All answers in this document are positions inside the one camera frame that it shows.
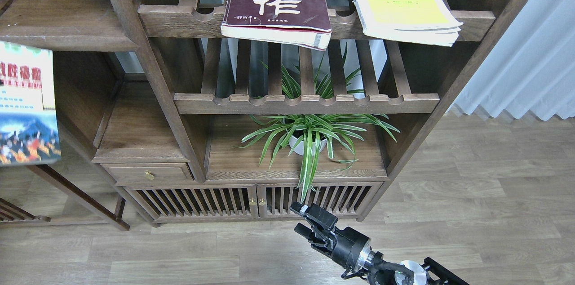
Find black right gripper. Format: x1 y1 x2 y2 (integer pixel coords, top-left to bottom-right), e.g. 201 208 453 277
290 201 382 276

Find green cover picture book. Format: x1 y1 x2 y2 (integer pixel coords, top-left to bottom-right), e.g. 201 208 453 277
0 41 62 167

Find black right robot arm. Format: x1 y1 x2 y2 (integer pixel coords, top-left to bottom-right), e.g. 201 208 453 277
290 201 467 285

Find white plant pot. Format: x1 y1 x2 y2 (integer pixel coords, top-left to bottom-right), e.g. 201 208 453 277
289 135 327 156

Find green spider plant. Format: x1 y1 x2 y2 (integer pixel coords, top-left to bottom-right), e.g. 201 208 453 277
237 42 400 205

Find dark wooden bookshelf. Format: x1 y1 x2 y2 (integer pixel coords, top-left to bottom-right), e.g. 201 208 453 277
1 0 528 227

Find brass drawer knob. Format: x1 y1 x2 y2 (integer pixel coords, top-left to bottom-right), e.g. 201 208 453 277
145 170 155 180

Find maroon book white characters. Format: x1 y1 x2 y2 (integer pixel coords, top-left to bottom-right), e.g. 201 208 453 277
221 0 332 51

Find yellow green cover book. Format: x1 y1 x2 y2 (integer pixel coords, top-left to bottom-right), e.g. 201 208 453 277
353 0 462 47

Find white pleated curtain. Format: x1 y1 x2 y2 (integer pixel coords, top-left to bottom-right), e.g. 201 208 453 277
452 0 575 121

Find dark wooden chair frame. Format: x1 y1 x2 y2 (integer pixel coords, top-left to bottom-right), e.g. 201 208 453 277
0 165 131 231

